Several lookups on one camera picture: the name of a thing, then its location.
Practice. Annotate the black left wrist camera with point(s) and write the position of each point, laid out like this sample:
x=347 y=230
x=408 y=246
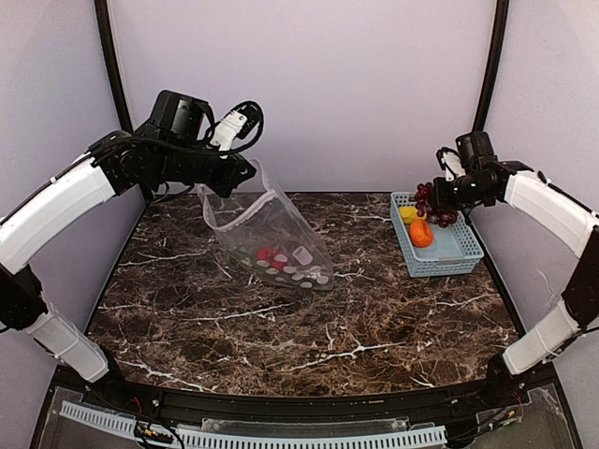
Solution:
x=245 y=118

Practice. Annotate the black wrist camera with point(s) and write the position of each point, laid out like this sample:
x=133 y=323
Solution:
x=245 y=118
x=449 y=161

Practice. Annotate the black front rail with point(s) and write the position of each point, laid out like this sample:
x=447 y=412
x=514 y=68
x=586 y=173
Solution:
x=457 y=406

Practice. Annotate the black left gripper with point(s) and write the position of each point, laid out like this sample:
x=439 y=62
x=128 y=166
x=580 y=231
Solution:
x=232 y=173

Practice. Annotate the orange fruit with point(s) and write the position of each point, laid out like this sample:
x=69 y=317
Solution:
x=420 y=234

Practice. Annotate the light blue cable duct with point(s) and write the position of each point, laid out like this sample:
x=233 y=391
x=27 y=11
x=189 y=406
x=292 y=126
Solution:
x=215 y=433

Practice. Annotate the green cucumber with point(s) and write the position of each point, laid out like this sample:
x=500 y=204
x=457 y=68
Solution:
x=245 y=256

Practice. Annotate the black frame post right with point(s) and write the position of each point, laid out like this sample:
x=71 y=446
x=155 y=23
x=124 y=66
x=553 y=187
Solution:
x=492 y=65

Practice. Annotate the black frame post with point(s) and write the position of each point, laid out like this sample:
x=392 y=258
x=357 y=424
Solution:
x=109 y=52
x=492 y=65

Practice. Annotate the dark purple grapes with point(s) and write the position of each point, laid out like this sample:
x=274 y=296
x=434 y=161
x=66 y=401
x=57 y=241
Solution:
x=426 y=209

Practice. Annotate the red apple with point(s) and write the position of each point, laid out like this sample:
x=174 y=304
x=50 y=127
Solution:
x=272 y=258

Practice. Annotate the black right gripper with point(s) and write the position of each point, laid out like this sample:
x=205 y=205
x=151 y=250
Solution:
x=449 y=193

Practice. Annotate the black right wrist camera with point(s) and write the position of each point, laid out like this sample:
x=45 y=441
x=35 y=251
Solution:
x=449 y=161

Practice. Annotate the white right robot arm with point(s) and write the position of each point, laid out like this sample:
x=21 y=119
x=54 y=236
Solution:
x=545 y=246

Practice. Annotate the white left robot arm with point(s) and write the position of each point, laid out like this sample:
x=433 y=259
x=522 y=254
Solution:
x=109 y=168

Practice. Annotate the black frame post left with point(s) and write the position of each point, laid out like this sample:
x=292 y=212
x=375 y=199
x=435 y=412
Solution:
x=109 y=52

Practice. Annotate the light blue perforated basket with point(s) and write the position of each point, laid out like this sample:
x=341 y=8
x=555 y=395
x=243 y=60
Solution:
x=455 y=250

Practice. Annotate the clear zip top bag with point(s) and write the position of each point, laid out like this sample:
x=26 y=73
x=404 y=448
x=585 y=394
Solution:
x=262 y=215

